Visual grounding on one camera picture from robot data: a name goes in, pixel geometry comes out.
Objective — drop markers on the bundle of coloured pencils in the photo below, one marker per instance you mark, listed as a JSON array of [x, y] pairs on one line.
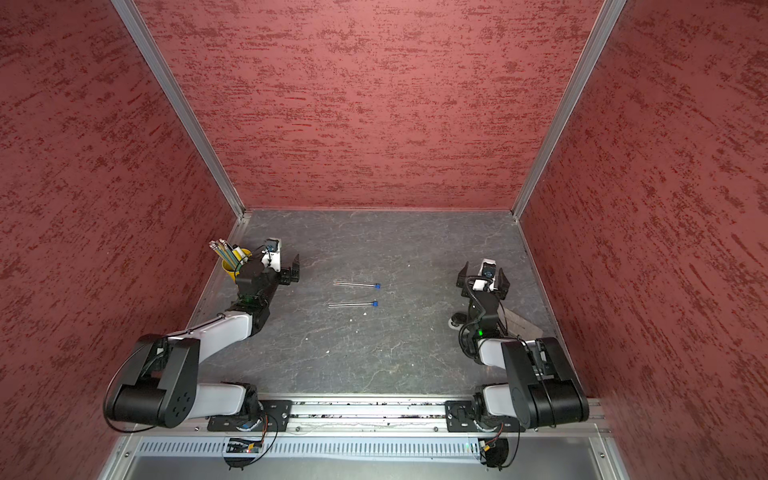
[[219, 245]]

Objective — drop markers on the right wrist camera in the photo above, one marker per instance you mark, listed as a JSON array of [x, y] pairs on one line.
[[486, 276]]

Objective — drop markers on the yellow pencil cup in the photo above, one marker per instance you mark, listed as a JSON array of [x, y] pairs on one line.
[[233, 261]]

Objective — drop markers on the white slotted cable duct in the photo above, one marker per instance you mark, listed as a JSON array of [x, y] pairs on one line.
[[461, 450]]

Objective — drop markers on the clear test tube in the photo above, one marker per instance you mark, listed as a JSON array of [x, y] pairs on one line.
[[354, 284], [350, 305]]

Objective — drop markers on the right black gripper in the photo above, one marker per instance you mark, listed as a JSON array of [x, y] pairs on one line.
[[462, 282]]

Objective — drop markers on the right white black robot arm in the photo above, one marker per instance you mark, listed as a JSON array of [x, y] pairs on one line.
[[541, 387]]

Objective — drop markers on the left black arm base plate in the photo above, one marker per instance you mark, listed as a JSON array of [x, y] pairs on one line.
[[269, 415]]

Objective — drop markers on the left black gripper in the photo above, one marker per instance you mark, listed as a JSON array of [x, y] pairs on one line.
[[295, 270]]

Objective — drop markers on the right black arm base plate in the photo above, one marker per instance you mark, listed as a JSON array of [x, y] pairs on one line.
[[464, 416]]

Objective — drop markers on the aluminium front rail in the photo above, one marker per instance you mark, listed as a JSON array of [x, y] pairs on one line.
[[393, 416]]

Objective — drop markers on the grey black stapler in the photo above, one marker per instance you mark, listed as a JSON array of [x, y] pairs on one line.
[[510, 325]]

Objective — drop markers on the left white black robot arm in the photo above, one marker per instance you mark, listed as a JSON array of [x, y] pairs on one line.
[[158, 385]]

